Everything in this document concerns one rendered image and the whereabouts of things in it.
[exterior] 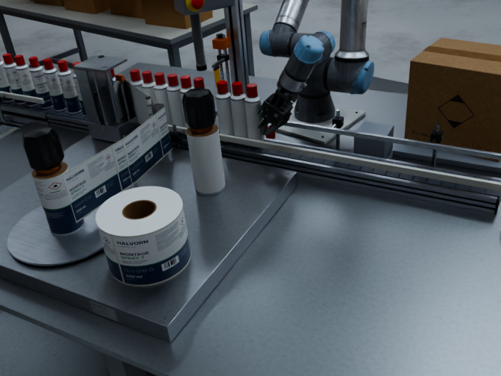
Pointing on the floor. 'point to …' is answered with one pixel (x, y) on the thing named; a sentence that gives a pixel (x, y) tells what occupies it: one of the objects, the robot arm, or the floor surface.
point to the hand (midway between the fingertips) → (266, 130)
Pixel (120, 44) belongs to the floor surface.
